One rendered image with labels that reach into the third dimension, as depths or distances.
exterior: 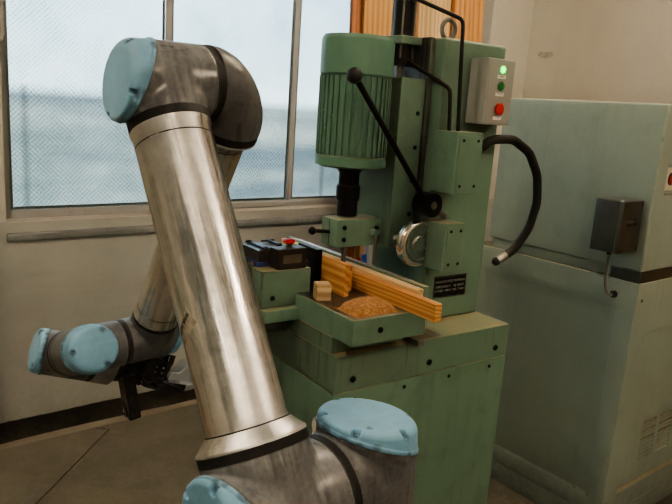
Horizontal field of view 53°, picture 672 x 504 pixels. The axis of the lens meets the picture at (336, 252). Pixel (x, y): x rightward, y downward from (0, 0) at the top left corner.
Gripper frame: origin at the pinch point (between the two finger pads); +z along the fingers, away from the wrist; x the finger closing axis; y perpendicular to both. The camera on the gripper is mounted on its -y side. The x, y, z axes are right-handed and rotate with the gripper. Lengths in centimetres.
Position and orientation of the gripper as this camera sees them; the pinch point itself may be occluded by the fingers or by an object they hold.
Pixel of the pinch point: (192, 386)
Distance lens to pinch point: 161.4
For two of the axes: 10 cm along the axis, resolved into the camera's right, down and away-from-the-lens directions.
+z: 7.4, 2.7, 6.1
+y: 3.4, -9.4, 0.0
